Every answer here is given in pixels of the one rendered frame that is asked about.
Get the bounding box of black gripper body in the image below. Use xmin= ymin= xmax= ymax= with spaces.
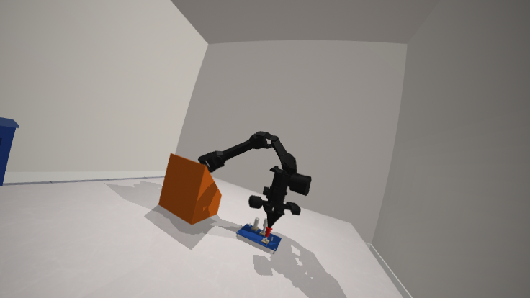
xmin=248 ymin=185 xmax=301 ymax=216

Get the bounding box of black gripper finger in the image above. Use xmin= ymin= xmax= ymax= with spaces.
xmin=264 ymin=209 xmax=274 ymax=228
xmin=270 ymin=208 xmax=284 ymax=228

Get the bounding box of blue circuit board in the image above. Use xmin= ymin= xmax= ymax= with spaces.
xmin=236 ymin=217 xmax=282 ymax=254

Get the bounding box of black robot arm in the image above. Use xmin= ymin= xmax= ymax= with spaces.
xmin=198 ymin=131 xmax=312 ymax=196

